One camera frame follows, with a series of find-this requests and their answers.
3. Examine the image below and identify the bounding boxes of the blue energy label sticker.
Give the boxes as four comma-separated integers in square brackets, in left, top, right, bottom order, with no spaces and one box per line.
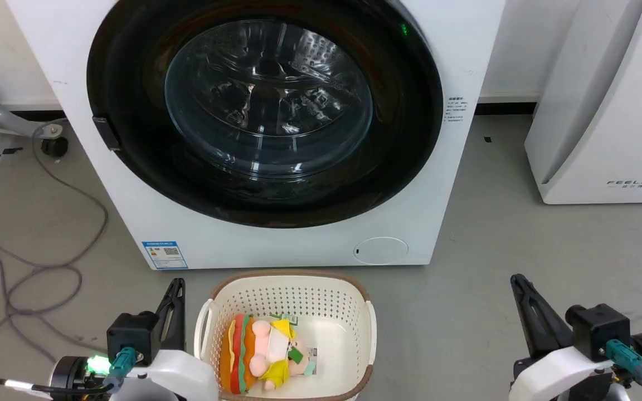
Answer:
[142,241,189,270]

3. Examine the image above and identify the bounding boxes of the white front-load washing machine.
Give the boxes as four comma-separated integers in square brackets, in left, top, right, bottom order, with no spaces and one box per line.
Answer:
[7,0,507,271]

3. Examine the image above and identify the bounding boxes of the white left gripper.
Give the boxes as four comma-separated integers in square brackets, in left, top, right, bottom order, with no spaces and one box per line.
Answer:
[110,278,220,401]

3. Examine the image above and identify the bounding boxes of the burger plush toy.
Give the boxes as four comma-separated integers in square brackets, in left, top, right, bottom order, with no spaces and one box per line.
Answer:
[220,314,259,395]

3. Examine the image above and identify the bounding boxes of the small text sticker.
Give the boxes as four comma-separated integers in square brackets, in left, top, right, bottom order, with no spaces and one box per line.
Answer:
[446,95,470,124]

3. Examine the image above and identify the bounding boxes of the black rectangular plastic block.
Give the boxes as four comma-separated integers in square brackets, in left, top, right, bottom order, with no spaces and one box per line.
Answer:
[93,115,121,151]

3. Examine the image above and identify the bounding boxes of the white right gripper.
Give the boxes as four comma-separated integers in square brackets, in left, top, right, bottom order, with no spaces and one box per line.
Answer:
[508,274,616,401]

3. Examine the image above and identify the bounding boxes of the pig doll in yellow clothes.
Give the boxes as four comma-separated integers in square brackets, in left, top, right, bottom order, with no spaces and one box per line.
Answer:
[249,318,317,391]

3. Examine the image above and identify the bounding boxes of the cream perforated laundry basket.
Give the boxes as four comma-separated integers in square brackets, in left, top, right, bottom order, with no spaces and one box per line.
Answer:
[194,270,378,401]

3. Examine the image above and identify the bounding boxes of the grey floor cable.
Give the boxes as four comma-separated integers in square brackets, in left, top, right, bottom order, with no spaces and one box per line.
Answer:
[0,120,109,369]

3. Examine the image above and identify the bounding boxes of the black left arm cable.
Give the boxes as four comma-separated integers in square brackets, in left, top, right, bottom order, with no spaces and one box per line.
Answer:
[0,346,138,397]

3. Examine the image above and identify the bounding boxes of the white Feelbird appliance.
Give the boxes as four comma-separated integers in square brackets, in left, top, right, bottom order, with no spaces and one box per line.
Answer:
[524,0,642,205]

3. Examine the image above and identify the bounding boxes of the black round glass washer door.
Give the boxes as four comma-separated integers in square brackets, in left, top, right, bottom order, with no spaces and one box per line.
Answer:
[86,0,444,229]

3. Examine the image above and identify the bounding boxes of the round white filter cover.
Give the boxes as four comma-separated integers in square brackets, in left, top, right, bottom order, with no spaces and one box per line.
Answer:
[353,237,410,265]

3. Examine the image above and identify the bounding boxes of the black caster wheel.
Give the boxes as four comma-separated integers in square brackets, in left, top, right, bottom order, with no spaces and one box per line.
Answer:
[41,136,69,158]

